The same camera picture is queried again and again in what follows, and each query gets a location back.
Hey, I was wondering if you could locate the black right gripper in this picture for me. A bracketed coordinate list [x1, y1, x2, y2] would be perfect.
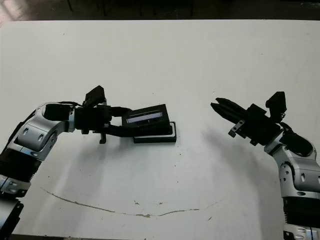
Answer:
[210, 97, 282, 147]

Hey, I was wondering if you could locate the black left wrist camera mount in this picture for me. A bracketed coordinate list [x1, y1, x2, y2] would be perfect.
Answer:
[83, 85, 107, 107]

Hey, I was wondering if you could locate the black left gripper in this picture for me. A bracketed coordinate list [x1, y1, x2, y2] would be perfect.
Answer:
[74, 103, 138, 145]

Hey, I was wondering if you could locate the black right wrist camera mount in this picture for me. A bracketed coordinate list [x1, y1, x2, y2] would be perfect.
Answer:
[266, 91, 287, 118]

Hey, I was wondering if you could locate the black box lid silver print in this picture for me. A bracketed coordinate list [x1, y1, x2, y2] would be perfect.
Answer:
[121, 103, 171, 133]

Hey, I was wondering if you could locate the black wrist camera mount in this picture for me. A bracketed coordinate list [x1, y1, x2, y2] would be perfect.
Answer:
[83, 85, 107, 107]
[266, 91, 287, 118]

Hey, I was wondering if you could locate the black box white insert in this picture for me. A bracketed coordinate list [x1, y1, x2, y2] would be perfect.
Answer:
[133, 121, 179, 145]

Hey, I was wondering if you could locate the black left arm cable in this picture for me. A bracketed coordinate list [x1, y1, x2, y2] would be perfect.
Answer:
[57, 100, 86, 107]

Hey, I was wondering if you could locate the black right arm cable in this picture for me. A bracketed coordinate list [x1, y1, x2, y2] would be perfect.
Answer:
[279, 121, 298, 136]

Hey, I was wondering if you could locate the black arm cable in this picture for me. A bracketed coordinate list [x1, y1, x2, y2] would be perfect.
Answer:
[57, 100, 86, 107]
[279, 121, 298, 136]

